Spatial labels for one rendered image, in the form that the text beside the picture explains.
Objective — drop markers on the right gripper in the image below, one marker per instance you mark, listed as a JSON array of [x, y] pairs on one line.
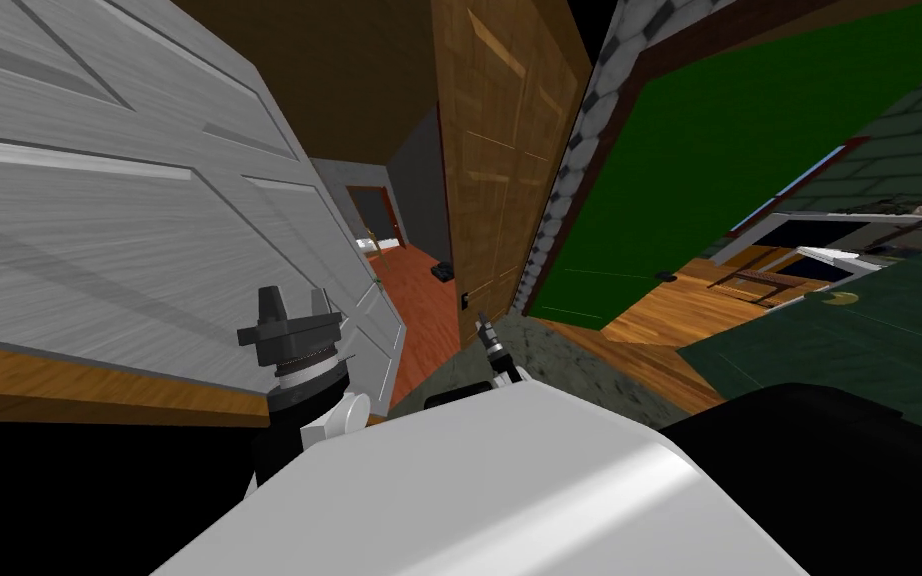
[[486, 330]]

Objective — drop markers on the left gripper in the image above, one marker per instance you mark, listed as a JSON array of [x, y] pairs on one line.
[[301, 336]]

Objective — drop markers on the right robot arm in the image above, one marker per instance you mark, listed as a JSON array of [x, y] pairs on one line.
[[829, 480]]

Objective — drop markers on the small black box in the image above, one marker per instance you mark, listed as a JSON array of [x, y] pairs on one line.
[[442, 272]]

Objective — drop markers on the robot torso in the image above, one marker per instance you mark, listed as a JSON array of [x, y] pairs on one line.
[[477, 488]]

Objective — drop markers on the brown wooden door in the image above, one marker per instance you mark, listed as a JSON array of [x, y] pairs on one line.
[[501, 160]]

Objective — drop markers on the white panelled door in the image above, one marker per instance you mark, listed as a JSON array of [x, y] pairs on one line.
[[109, 200]]

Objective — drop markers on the bright green door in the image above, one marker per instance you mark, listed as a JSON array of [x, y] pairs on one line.
[[709, 160]]

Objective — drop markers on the white framed furniture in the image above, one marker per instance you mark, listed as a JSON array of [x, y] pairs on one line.
[[821, 256]]

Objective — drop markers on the yellow door knob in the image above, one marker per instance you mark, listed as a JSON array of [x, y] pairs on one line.
[[838, 299]]

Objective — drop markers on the dark green door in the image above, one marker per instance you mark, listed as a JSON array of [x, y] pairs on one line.
[[869, 360]]

